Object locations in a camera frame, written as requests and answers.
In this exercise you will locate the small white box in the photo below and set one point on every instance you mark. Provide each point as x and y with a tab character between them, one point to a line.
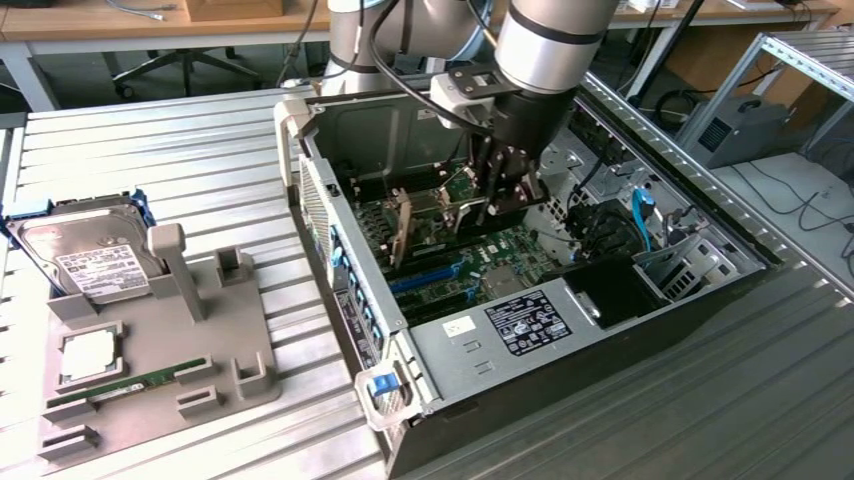
644	5

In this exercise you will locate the green RAM stick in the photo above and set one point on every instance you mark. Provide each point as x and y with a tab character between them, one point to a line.
154	378

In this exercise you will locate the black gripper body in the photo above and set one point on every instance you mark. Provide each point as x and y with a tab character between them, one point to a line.
534	120

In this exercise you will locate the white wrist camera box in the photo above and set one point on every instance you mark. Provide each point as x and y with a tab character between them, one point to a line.
461	107

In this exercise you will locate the open PC case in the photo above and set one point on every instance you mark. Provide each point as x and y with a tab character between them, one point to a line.
374	130

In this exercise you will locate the black expansion slot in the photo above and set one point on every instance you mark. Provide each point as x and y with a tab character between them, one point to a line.
434	307

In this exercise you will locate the metal socket cover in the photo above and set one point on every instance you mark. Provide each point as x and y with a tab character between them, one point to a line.
461	184

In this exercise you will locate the blue disk caddy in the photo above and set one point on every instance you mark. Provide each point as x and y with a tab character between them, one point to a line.
142	212

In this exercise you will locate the grey parts rack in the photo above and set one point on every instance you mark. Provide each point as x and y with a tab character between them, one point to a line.
167	360

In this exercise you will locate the silver hard disk drive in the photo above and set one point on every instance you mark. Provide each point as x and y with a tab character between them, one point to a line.
87	250

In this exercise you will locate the dark RAM stick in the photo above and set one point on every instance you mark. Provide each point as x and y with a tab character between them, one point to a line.
448	251

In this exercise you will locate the aluminium frame table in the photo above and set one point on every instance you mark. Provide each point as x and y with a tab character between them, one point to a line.
801	55

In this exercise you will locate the brown wooden cabinet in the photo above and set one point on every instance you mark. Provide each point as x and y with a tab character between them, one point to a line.
721	55

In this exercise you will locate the grey desktop tower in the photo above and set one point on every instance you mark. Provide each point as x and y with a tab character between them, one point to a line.
748	130

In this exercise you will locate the silver CPU chip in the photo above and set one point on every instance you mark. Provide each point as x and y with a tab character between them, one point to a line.
87	357

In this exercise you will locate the Nvidia Quadro graphics card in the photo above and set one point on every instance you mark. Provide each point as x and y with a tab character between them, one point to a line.
428	220

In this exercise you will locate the blue case latch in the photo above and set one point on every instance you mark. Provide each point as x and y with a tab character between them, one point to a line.
383	386

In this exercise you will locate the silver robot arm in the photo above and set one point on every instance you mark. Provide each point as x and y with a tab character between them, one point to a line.
554	50

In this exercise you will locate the black stand pole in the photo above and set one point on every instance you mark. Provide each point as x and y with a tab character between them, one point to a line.
668	47

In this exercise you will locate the cardboard box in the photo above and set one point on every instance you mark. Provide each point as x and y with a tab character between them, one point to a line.
234	10

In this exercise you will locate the grey chipset heatsink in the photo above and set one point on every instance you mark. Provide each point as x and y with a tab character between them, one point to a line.
504	281

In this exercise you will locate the metal disk bay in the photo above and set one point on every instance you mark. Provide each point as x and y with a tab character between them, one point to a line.
681	275

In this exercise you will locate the black office chair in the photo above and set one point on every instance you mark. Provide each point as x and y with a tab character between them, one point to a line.
187	57

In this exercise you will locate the grey power supply unit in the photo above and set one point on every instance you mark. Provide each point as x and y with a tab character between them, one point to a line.
468	360

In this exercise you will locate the perforated metal drive cage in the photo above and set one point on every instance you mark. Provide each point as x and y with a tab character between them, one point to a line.
564	165

